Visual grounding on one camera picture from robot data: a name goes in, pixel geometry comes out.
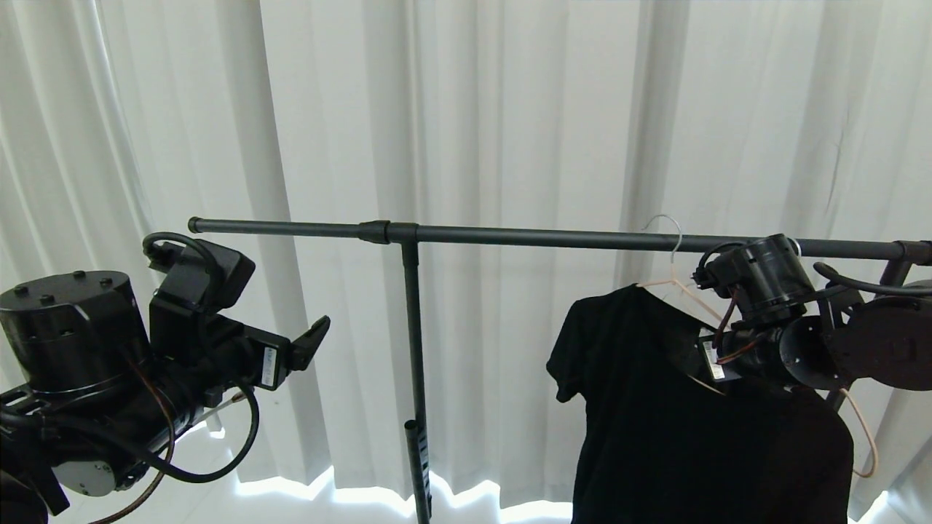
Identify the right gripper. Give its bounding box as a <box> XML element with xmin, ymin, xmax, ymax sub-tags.
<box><xmin>698</xmin><ymin>324</ymin><xmax>787</xmax><ymax>386</ymax></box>

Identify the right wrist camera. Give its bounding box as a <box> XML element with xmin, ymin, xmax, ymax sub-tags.
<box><xmin>693</xmin><ymin>244</ymin><xmax>740</xmax><ymax>299</ymax></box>

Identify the black garment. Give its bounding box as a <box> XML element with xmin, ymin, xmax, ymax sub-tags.
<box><xmin>546</xmin><ymin>284</ymin><xmax>854</xmax><ymax>524</ymax></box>

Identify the black clothes rack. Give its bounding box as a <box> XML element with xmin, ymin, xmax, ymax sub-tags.
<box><xmin>188</xmin><ymin>217</ymin><xmax>932</xmax><ymax>524</ymax></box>

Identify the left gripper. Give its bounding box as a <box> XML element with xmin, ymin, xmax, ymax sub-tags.
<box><xmin>146</xmin><ymin>315</ymin><xmax>331</xmax><ymax>437</ymax></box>

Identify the pink clothes hanger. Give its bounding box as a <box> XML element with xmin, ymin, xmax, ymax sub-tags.
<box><xmin>636</xmin><ymin>215</ymin><xmax>729</xmax><ymax>397</ymax></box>
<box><xmin>837</xmin><ymin>388</ymin><xmax>880</xmax><ymax>479</ymax></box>

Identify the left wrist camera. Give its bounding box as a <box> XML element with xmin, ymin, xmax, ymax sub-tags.
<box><xmin>142</xmin><ymin>231</ymin><xmax>257</xmax><ymax>343</ymax></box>

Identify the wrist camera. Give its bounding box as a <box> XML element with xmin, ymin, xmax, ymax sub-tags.
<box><xmin>142</xmin><ymin>231</ymin><xmax>257</xmax><ymax>343</ymax></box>
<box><xmin>693</xmin><ymin>244</ymin><xmax>740</xmax><ymax>299</ymax></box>

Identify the white curtain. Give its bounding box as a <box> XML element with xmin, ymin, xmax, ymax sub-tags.
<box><xmin>0</xmin><ymin>0</ymin><xmax>932</xmax><ymax>510</ymax></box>

